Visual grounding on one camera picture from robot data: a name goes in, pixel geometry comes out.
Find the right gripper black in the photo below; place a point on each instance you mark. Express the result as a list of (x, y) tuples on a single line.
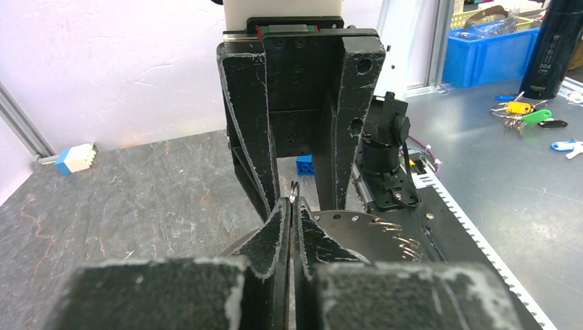
[(292, 86)]

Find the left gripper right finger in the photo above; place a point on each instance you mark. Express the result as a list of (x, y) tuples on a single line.
[(337, 287)]

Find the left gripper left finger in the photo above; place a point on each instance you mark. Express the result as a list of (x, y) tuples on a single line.
[(246, 288)]

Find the silver keyring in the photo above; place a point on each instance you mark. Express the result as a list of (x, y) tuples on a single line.
[(294, 191)]

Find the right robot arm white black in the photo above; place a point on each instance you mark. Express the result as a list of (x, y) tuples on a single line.
[(382, 142)]

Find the blue green toy brick stack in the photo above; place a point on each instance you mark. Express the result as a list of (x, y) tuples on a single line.
[(305, 166)]

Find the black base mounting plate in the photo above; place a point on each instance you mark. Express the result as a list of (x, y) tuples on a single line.
[(448, 234)]

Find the blue plastic bin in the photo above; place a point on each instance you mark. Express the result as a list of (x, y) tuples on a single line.
[(473, 61)]

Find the blue white toy brick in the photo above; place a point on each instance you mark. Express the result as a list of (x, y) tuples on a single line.
[(75, 159)]

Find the yellow key tag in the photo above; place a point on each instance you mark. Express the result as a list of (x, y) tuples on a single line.
[(518, 108)]

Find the green key tag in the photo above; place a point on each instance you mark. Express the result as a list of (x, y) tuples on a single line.
[(536, 117)]

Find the black key tag on bench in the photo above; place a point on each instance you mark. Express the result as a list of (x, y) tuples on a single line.
[(553, 124)]

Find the dark bottle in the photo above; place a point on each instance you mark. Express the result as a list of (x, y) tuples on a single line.
[(559, 35)]

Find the blue key tag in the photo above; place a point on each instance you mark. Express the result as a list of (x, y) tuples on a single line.
[(565, 146)]

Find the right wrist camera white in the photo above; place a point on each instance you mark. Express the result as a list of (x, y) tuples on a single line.
[(237, 12)]

